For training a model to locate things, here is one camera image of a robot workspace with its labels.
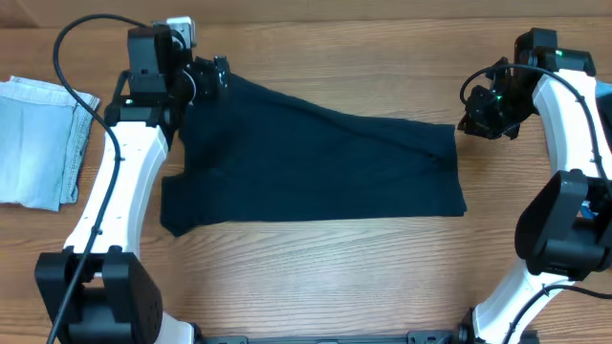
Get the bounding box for crumpled blue denim garment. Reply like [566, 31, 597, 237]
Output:
[596, 80, 612, 144]

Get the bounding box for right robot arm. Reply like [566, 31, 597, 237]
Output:
[436, 28, 611, 343]

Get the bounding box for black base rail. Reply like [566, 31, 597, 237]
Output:
[195, 330, 478, 344]

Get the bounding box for dark navy t-shirt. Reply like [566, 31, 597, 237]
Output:
[160, 75, 467, 236]

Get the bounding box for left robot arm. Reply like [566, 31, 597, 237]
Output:
[34, 16, 230, 343]

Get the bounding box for folded light blue jeans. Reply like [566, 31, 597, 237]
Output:
[1, 75, 93, 211]

